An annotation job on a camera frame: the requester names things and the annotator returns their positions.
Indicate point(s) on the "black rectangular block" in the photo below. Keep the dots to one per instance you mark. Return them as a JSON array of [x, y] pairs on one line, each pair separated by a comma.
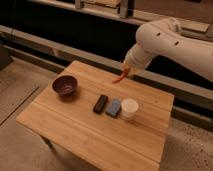
[[100, 104]]

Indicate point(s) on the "blue sponge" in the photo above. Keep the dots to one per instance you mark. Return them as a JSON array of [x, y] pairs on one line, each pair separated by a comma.
[[113, 108]]

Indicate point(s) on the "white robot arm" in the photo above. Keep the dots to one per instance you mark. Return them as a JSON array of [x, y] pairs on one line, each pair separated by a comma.
[[163, 37]]

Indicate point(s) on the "grey metal rail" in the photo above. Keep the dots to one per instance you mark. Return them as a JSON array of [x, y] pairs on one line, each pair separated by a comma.
[[182, 90]]

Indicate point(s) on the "red chili pepper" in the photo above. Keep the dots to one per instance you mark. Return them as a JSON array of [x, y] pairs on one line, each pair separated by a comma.
[[122, 76]]

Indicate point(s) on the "purple ceramic bowl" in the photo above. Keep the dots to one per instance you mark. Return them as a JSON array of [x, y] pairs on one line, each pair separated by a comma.
[[65, 85]]

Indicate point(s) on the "white ceramic cup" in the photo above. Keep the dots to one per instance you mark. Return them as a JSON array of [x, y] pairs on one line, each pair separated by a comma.
[[129, 108]]

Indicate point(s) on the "wooden table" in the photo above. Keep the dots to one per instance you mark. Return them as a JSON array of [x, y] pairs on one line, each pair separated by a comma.
[[108, 143]]

